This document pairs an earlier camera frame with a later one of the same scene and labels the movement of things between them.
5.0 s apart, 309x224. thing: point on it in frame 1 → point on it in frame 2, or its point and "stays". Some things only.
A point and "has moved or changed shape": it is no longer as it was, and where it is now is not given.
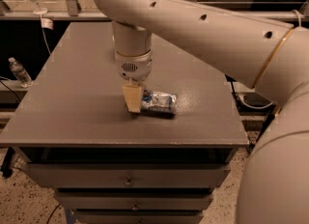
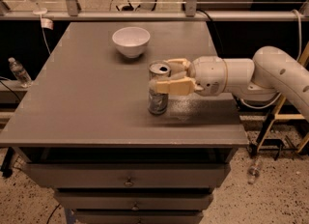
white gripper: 134,69 → 209,73
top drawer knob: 128,182 stays
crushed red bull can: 158,102 has moved or changed shape
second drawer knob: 135,207 stays
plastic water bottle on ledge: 20,73 stays
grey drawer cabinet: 75,135 stays
